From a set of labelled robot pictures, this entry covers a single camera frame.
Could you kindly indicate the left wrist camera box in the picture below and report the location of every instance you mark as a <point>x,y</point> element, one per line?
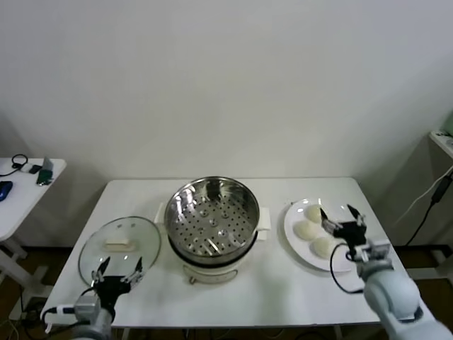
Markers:
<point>86,306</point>

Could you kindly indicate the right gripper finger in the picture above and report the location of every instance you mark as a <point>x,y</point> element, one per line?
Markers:
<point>357,216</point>
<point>327,224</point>

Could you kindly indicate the white steamed baozi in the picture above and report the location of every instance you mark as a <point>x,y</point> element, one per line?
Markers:
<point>320,247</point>
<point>306,231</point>
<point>313,213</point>

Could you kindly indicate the white side table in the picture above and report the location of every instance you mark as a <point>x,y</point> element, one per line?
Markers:
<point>24,212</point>

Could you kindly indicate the white round plate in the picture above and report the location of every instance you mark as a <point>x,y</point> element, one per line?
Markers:
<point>301,255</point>

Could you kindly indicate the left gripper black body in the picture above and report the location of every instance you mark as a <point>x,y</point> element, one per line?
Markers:
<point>111,287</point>

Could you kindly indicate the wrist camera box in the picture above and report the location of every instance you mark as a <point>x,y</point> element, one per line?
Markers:
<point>373,249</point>
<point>86,306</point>

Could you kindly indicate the green object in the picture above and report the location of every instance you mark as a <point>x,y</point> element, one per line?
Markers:
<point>44,177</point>

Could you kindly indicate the blue object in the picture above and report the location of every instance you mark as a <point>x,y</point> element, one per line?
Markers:
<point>4,189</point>

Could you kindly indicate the small black device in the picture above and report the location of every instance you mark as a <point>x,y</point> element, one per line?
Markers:
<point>34,169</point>

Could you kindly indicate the grey upright card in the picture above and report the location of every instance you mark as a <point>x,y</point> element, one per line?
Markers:
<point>47,163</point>

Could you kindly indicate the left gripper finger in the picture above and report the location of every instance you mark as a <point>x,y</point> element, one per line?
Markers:
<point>136,272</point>
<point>102,271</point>

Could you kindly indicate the pale green appliance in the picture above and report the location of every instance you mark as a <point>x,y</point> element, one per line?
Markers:
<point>448,124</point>

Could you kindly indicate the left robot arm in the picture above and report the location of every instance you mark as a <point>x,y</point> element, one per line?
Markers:
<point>95,329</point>

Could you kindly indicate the white electric pot base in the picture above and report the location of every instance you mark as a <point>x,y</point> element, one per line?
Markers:
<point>212,272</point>

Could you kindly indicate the glass pot lid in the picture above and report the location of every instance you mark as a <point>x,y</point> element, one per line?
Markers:
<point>134,226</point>

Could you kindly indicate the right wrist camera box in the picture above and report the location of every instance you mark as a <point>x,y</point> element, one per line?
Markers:
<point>373,249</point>

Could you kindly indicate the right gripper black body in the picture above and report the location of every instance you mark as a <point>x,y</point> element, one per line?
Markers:
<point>350,232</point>

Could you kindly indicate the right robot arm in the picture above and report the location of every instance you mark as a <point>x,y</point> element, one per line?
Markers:
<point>389,294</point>

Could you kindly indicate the stainless steel steamer basket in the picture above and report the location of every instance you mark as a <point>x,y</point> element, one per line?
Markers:
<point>212,219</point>

